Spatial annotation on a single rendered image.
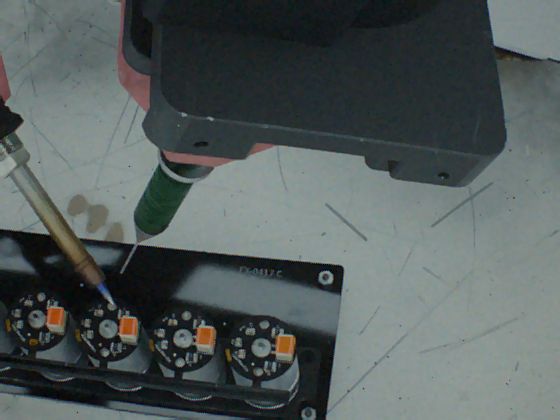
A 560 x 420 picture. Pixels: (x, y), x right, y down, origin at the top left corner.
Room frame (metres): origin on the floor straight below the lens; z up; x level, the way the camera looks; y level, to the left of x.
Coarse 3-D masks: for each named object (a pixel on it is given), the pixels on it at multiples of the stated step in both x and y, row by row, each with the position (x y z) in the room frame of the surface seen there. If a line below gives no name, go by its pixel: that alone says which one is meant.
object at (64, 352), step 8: (32, 312) 0.15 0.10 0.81; (40, 312) 0.15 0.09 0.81; (32, 320) 0.15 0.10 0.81; (40, 320) 0.15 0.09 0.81; (72, 320) 0.15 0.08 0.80; (40, 328) 0.15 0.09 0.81; (72, 328) 0.15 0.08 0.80; (72, 336) 0.15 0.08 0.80; (64, 344) 0.14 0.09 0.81; (72, 344) 0.15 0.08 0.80; (40, 352) 0.14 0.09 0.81; (48, 352) 0.14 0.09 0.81; (56, 352) 0.14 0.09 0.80; (64, 352) 0.14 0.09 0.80; (72, 352) 0.14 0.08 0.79; (80, 352) 0.15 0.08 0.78; (56, 360) 0.14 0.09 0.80; (64, 360) 0.14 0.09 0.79; (72, 360) 0.14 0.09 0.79; (80, 360) 0.14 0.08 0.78; (88, 360) 0.15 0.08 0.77; (48, 376) 0.14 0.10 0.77; (56, 376) 0.14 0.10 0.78; (64, 376) 0.14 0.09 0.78
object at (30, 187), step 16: (0, 144) 0.21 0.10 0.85; (16, 144) 0.21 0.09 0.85; (0, 160) 0.20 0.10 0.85; (16, 160) 0.20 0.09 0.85; (0, 176) 0.20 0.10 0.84; (16, 176) 0.20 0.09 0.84; (32, 176) 0.20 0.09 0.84; (32, 192) 0.19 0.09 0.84; (32, 208) 0.19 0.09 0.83; (48, 208) 0.19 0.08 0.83; (48, 224) 0.18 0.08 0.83; (64, 224) 0.18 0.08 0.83; (64, 240) 0.18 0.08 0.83; (80, 256) 0.17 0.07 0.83; (80, 272) 0.17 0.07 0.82; (96, 272) 0.16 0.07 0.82
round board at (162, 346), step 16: (160, 320) 0.15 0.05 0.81; (176, 320) 0.15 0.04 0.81; (192, 320) 0.15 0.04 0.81; (208, 320) 0.15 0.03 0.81; (160, 336) 0.14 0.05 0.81; (160, 352) 0.14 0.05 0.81; (176, 352) 0.13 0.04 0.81; (192, 352) 0.13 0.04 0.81; (208, 352) 0.13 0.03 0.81; (176, 368) 0.13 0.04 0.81; (192, 368) 0.13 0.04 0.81
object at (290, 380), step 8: (256, 344) 0.13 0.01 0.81; (264, 344) 0.13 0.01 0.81; (256, 352) 0.13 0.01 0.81; (264, 352) 0.13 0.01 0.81; (296, 360) 0.13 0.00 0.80; (232, 368) 0.13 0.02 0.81; (296, 368) 0.13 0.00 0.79; (240, 376) 0.13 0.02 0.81; (288, 376) 0.12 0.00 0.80; (296, 376) 0.13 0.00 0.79; (240, 384) 0.13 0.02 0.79; (248, 384) 0.12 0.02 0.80; (264, 384) 0.12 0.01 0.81; (272, 384) 0.12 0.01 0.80; (280, 384) 0.12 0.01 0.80; (288, 384) 0.12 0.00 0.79; (296, 384) 0.13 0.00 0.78; (296, 392) 0.13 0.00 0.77; (264, 408) 0.12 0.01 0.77; (272, 408) 0.12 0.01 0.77
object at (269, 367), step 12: (240, 324) 0.14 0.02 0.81; (252, 324) 0.14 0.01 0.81; (276, 324) 0.14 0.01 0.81; (240, 336) 0.14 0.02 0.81; (252, 336) 0.14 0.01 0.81; (264, 336) 0.14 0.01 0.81; (276, 336) 0.14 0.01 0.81; (228, 348) 0.13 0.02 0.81; (240, 348) 0.13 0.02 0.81; (228, 360) 0.13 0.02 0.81; (240, 360) 0.13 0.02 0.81; (252, 360) 0.13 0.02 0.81; (264, 360) 0.13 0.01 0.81; (276, 360) 0.13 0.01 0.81; (240, 372) 0.13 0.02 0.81; (252, 372) 0.12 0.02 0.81; (264, 372) 0.12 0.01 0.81; (276, 372) 0.12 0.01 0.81
